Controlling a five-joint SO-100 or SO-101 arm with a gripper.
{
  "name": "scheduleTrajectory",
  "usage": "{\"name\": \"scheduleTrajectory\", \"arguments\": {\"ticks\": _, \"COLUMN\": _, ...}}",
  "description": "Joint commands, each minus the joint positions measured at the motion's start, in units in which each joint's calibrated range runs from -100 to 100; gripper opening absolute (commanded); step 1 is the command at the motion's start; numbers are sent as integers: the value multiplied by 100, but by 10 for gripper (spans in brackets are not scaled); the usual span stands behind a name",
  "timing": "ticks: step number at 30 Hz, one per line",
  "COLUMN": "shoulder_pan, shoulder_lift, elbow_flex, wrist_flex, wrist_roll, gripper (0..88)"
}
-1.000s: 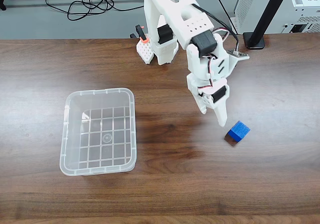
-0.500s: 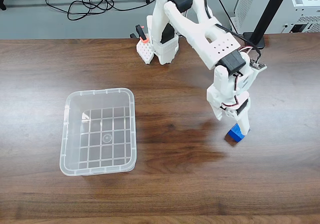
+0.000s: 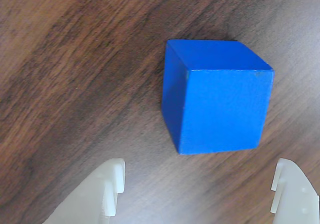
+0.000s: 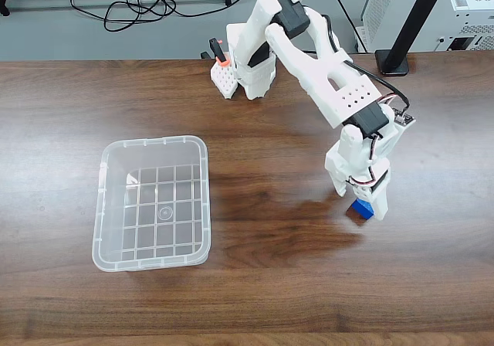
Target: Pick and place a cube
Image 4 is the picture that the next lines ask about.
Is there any black camera cable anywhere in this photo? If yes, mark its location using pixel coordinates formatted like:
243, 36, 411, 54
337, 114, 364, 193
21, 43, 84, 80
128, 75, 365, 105
325, 13, 411, 111

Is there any blue cube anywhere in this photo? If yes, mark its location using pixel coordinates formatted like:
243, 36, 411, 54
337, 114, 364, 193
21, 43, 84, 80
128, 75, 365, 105
350, 198, 375, 221

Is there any white perforated base plate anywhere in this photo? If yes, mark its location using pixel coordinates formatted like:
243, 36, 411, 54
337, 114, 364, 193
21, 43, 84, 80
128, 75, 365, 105
209, 60, 239, 100

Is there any clear plastic bin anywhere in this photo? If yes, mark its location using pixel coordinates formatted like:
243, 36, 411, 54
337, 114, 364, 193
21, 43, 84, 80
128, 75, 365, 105
91, 135, 212, 273

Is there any small wrist camera board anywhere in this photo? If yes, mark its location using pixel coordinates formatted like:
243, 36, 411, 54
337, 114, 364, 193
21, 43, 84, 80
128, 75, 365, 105
391, 105, 417, 127

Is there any white perforated computer case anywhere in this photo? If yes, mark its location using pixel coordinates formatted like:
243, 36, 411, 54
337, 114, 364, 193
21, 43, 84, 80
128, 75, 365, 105
360, 0, 494, 53

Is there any orange and black clamp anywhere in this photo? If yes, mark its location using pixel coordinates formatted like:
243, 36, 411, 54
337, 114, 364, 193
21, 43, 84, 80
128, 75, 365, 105
199, 37, 230, 68

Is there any black pole with base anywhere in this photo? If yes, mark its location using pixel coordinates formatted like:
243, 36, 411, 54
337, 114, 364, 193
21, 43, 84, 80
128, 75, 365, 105
374, 0, 452, 77

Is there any tangled black cable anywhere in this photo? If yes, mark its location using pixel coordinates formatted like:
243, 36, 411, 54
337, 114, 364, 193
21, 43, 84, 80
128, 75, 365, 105
69, 0, 272, 33

